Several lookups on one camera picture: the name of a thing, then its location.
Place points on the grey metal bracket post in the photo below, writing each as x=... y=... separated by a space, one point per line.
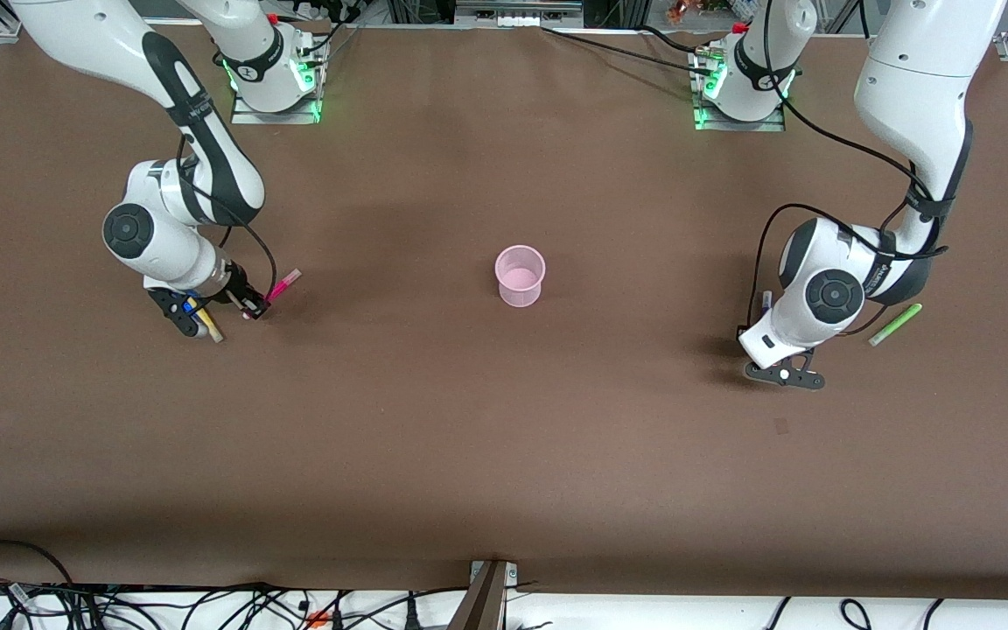
x=482 y=599

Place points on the pink marker pen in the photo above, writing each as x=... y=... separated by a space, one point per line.
x=285 y=284

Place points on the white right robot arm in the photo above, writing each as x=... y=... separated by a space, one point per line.
x=206 y=166

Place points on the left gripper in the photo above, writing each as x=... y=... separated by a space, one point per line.
x=738 y=334

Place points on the pink plastic cup holder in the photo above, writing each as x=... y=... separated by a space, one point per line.
x=520 y=278

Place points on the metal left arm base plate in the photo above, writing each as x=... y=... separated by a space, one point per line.
x=740 y=125

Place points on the green marker pen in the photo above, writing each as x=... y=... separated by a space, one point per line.
x=896 y=324

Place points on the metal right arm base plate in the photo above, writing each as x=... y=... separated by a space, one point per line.
x=276 y=116

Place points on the brown table cover sheet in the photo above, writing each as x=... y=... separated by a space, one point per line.
x=504 y=437

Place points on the silver equipment box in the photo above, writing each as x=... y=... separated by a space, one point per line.
x=517 y=12

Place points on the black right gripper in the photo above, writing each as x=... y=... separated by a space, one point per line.
x=240 y=290

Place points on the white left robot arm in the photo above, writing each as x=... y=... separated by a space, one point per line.
x=915 y=87

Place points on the yellow marker pen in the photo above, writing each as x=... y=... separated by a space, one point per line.
x=211 y=331

